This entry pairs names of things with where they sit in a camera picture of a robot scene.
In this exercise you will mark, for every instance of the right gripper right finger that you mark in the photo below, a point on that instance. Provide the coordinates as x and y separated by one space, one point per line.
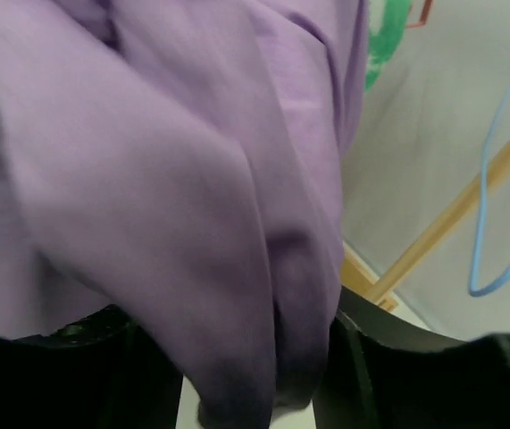
384 372

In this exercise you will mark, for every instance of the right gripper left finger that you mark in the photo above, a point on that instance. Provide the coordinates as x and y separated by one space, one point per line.
103 371

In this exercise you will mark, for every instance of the purple trousers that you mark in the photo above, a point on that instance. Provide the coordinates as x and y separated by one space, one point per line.
181 160

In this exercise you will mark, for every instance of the salmon pink hanger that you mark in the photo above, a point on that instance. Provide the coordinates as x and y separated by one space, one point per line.
423 16

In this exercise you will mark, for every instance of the wooden clothes rack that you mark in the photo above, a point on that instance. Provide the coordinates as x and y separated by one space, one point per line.
355 274

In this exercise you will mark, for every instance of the green patterned garment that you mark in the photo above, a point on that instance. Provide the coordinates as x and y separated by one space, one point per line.
386 27

